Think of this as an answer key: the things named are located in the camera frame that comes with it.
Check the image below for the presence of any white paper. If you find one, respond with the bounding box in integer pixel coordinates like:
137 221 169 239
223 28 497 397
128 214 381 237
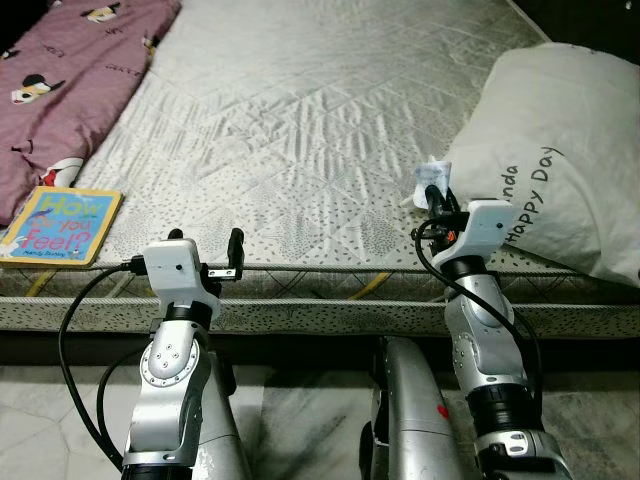
414 157 453 209

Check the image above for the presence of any grey quilted mattress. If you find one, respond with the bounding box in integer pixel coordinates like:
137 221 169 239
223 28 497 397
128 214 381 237
0 0 640 337

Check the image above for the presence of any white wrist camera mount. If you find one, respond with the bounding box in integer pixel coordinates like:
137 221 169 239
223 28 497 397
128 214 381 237
140 238 223 309
455 200 519 263

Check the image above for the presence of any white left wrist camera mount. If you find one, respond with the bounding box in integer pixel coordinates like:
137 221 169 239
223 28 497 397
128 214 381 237
140 238 223 309

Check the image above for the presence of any pink cartoon print blanket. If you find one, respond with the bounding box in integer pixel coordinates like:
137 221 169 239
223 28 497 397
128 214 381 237
0 0 183 227

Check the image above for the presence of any black tufted headboard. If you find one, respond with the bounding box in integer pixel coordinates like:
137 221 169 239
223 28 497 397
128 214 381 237
510 0 640 61

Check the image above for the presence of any silver right robot leg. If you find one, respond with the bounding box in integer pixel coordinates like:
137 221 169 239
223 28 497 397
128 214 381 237
360 335 466 480

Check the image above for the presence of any white lettered pillow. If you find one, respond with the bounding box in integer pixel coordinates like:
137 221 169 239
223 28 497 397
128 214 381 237
440 42 640 289

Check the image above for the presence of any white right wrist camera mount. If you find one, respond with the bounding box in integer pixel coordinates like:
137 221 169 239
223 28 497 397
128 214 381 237
455 200 519 263

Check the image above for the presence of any yellow blue children's book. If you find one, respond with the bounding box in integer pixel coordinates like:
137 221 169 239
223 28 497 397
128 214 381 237
0 186 123 268

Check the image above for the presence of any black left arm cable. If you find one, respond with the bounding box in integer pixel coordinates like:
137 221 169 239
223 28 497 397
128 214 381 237
57 256 151 471

